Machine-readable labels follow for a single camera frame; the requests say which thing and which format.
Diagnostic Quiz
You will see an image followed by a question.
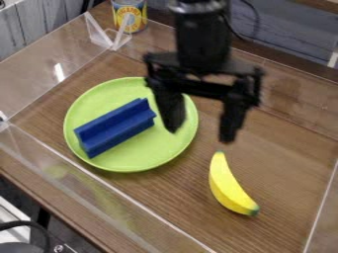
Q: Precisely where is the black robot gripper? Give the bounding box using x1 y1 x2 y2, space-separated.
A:
145 0 265 143

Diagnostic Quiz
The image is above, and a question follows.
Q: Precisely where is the yellow toy banana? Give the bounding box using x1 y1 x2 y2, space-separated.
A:
209 151 261 215

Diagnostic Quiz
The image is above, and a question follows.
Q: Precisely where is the lime green plate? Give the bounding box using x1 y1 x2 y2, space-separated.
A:
63 77 198 173

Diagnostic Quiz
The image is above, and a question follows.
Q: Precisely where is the blue foam block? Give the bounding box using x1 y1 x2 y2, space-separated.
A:
74 98 158 158

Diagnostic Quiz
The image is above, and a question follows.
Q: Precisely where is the yellow labelled tin can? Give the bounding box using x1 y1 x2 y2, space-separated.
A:
111 0 149 34

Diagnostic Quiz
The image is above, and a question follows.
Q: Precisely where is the black cable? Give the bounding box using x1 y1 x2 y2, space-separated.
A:
224 0 262 42

